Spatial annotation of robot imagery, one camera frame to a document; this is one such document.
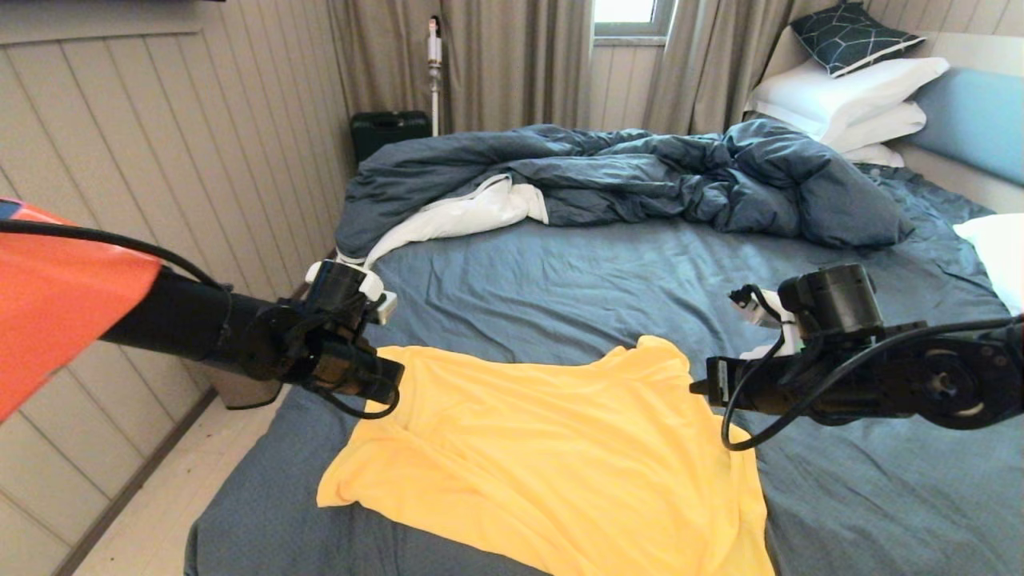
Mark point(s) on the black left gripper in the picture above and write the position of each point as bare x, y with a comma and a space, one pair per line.
360, 372

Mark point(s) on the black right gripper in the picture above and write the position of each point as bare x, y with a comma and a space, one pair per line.
816, 388

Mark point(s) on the yellow t-shirt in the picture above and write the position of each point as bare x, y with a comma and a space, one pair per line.
560, 464

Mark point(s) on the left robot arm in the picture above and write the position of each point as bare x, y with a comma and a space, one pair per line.
184, 320

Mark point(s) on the brown metal trash bin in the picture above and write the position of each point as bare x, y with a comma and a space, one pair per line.
248, 396

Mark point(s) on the dark blue bed sheet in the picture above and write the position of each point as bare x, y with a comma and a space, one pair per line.
560, 288

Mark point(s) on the white duvet lining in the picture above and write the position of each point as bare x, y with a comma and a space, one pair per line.
448, 221

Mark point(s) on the crumpled dark blue duvet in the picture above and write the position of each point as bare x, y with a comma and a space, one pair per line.
640, 172

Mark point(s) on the dark green hard case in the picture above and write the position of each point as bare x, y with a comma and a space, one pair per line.
388, 133

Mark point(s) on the small white pillow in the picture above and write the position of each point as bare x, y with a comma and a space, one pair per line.
874, 157

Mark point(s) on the white stick vacuum cleaner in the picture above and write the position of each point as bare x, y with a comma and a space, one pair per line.
435, 69

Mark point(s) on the flat white pillow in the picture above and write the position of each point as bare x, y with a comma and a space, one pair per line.
880, 128

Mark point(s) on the narrow beige curtain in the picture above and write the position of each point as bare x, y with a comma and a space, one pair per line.
704, 64

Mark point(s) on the large white pillow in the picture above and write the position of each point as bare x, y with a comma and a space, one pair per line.
840, 92

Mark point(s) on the wide beige curtain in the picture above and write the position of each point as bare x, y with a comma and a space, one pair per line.
512, 64

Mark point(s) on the dark geometric pattern cushion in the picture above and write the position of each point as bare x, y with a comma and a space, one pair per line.
852, 40

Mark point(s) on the light blue headboard pad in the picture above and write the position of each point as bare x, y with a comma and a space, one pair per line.
976, 124

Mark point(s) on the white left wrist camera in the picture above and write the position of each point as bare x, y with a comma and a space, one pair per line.
386, 306

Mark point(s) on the window with grey frame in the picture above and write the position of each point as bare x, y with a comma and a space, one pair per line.
624, 12

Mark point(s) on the beige headboard frame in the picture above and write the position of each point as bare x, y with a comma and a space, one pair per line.
976, 53

